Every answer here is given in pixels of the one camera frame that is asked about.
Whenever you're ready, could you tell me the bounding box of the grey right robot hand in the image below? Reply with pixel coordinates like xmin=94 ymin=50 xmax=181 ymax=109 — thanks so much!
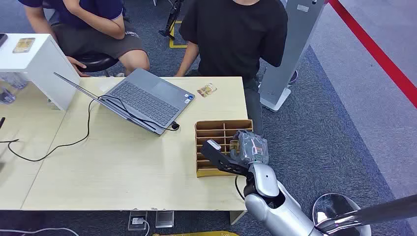
xmin=230 ymin=129 xmax=270 ymax=165

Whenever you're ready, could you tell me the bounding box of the person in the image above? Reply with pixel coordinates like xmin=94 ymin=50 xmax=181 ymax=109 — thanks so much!
xmin=174 ymin=0 xmax=289 ymax=138
xmin=18 ymin=0 xmax=151 ymax=78

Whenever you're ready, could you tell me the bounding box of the cardboard slotted organizer box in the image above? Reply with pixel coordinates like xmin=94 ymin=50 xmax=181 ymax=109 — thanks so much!
xmin=195 ymin=119 xmax=254 ymax=178

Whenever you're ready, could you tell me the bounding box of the table leg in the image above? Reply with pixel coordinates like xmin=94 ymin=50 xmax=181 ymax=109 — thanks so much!
xmin=229 ymin=210 xmax=247 ymax=225

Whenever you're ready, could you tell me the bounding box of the grey kiosk stand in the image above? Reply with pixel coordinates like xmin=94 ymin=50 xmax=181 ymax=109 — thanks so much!
xmin=259 ymin=0 xmax=327 ymax=113

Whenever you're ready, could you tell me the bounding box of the grey open laptop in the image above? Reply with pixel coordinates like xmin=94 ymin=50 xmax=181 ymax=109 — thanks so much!
xmin=54 ymin=67 xmax=196 ymax=136

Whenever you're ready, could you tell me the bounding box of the floor socket with plug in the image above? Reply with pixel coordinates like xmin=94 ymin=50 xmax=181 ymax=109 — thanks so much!
xmin=127 ymin=211 xmax=148 ymax=231

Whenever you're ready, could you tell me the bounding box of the black tripod stand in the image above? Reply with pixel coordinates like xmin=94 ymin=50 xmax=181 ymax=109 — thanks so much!
xmin=158 ymin=0 xmax=183 ymax=40

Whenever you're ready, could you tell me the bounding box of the black round stool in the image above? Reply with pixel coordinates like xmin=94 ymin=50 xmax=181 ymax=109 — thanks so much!
xmin=70 ymin=52 xmax=119 ymax=73

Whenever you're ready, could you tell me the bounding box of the white desk riser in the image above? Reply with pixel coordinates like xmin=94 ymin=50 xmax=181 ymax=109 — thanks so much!
xmin=0 ymin=32 xmax=81 ymax=112

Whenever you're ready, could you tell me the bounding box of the clear plastic bottle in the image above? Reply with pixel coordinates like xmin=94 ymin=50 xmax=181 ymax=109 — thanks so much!
xmin=0 ymin=72 xmax=30 ymax=90
xmin=0 ymin=87 xmax=16 ymax=105

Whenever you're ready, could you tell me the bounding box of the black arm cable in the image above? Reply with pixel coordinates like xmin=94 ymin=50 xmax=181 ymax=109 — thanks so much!
xmin=235 ymin=175 xmax=245 ymax=201

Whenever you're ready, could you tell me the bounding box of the white plug cable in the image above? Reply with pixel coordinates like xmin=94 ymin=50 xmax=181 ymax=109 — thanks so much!
xmin=132 ymin=217 xmax=150 ymax=236

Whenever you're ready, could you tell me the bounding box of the long black laptop cable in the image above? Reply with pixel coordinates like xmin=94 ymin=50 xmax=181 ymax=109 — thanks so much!
xmin=7 ymin=94 xmax=180 ymax=163

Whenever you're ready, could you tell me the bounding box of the white floor cable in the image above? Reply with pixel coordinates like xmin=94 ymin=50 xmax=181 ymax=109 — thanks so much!
xmin=0 ymin=227 xmax=80 ymax=236

